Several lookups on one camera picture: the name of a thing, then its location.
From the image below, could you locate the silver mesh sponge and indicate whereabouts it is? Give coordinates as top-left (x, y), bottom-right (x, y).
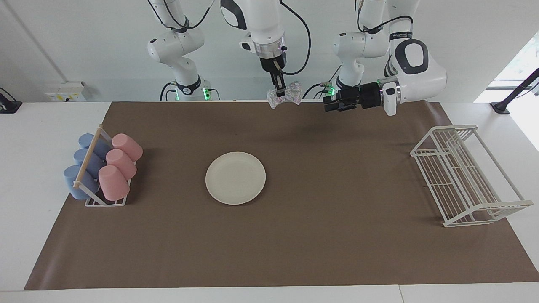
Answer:
top-left (266, 80), bottom-right (303, 110)

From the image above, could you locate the white round plate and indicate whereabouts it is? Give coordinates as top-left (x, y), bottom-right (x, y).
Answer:
top-left (205, 151), bottom-right (267, 206)

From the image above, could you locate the brown table mat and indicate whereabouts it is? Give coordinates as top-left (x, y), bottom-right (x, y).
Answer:
top-left (24, 101), bottom-right (539, 290)

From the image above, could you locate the pink plastic cup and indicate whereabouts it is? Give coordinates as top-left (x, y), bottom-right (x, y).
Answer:
top-left (111, 133), bottom-right (144, 163)
top-left (98, 165), bottom-right (131, 202)
top-left (105, 149), bottom-right (138, 181)

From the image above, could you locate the blue plastic cup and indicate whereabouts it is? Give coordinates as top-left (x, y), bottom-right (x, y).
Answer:
top-left (78, 133), bottom-right (111, 161)
top-left (73, 148), bottom-right (106, 180)
top-left (63, 165), bottom-right (100, 200)

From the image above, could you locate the cup rack with wooden rod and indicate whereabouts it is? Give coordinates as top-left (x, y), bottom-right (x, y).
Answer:
top-left (73, 124), bottom-right (138, 208)

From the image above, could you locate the black table clamp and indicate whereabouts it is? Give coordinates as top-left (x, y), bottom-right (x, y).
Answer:
top-left (0, 87), bottom-right (23, 114)

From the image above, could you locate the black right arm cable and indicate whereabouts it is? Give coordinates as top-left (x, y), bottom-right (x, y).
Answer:
top-left (280, 0), bottom-right (312, 77)

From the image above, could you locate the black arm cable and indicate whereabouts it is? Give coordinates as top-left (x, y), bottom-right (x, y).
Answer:
top-left (280, 0), bottom-right (312, 77)
top-left (356, 0), bottom-right (414, 35)

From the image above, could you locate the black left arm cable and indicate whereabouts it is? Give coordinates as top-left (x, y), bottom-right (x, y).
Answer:
top-left (356, 0), bottom-right (414, 35)

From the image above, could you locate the white wire dish rack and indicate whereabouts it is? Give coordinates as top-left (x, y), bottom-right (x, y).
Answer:
top-left (410, 124), bottom-right (534, 228)

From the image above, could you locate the white wall outlet box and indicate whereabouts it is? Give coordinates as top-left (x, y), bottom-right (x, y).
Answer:
top-left (44, 81), bottom-right (87, 103)

